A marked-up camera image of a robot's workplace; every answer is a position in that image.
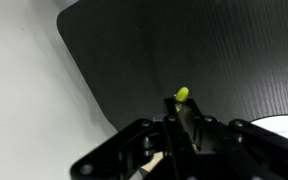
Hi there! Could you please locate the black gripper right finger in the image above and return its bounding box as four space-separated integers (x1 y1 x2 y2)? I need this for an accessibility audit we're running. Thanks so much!
184 99 288 180

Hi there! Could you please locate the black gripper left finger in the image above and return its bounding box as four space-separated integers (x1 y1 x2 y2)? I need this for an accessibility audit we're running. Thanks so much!
164 98 198 180

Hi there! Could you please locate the yellow pen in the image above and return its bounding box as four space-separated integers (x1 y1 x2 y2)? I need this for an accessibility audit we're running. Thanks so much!
174 87 189 112

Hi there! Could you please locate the small white plate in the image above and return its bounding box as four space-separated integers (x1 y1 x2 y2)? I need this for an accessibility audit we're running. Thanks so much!
252 115 288 138

